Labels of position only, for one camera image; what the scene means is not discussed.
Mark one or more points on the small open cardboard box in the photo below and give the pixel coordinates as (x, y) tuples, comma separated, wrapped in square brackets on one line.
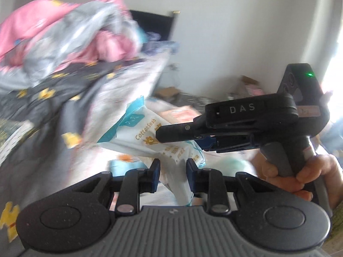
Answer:
[(245, 87)]

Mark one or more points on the person's right hand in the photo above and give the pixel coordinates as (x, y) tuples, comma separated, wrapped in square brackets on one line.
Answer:
[(326, 166)]

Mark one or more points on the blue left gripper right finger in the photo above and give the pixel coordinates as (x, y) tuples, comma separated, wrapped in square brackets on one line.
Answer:
[(210, 182)]

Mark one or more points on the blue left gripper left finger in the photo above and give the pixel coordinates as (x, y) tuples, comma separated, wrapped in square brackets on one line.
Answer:
[(132, 185)]

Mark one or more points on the blue clothes pile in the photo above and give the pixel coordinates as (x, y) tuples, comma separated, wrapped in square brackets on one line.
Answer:
[(153, 44)]

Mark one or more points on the red wet wipes pack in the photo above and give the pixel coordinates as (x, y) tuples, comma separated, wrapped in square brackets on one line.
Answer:
[(178, 115)]

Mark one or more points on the black bed headboard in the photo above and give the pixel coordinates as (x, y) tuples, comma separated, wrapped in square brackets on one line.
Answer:
[(152, 22)]

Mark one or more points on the pink and grey duvet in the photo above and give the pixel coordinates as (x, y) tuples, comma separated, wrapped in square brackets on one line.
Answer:
[(45, 36)]

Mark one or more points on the wall power socket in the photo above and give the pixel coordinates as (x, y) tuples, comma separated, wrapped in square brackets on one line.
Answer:
[(174, 66)]

